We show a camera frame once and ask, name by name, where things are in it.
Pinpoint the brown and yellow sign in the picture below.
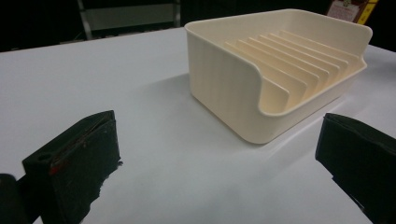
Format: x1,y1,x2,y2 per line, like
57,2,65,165
326,0,380,26

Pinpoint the metal stand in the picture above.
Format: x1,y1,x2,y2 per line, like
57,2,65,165
77,0,182,41

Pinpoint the cream plastic slotted rack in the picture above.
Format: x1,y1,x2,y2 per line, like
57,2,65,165
184,8,374,145

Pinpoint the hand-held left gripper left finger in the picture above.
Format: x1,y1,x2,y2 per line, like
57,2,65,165
21,109,123,224

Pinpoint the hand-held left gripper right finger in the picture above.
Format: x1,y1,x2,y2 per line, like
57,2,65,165
315,112,396,224

